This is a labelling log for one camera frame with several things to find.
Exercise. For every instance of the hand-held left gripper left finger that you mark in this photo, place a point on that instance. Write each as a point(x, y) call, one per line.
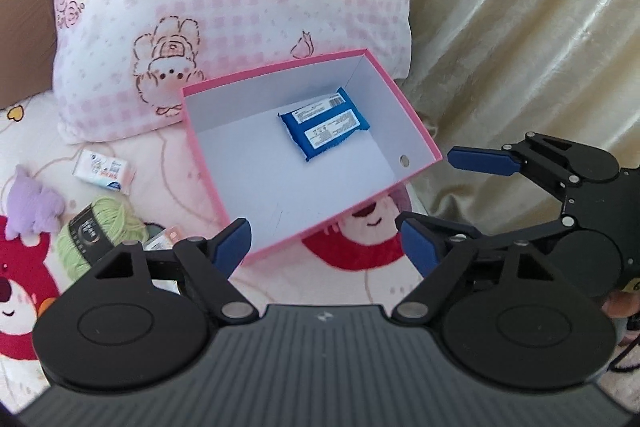
point(234, 244)

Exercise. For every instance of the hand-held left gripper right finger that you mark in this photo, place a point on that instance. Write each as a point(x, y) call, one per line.
point(419, 252)

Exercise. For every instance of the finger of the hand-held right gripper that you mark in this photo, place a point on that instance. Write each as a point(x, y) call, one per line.
point(480, 159)
point(435, 224)

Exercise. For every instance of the pink cardboard box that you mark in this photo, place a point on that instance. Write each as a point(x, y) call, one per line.
point(260, 187)

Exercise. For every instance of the orange and white packet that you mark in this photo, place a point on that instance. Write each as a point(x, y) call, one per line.
point(162, 239)

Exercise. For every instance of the green yarn ball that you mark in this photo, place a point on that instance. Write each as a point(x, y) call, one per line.
point(120, 217)

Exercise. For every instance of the white tissue packet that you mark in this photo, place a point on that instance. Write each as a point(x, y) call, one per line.
point(102, 169)

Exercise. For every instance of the purple plush toy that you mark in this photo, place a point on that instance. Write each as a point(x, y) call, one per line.
point(30, 207)

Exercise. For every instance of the person's right hand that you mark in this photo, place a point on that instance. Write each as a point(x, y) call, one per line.
point(620, 303)

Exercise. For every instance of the printed blanket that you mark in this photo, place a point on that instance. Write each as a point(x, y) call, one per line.
point(165, 177)

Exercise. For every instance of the gold curtain cloth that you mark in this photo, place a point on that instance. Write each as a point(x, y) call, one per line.
point(525, 32)

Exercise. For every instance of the blue wipes packet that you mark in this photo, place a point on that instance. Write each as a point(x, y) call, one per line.
point(320, 127)

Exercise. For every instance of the brown cushion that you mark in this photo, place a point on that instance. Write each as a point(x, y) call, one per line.
point(25, 7)

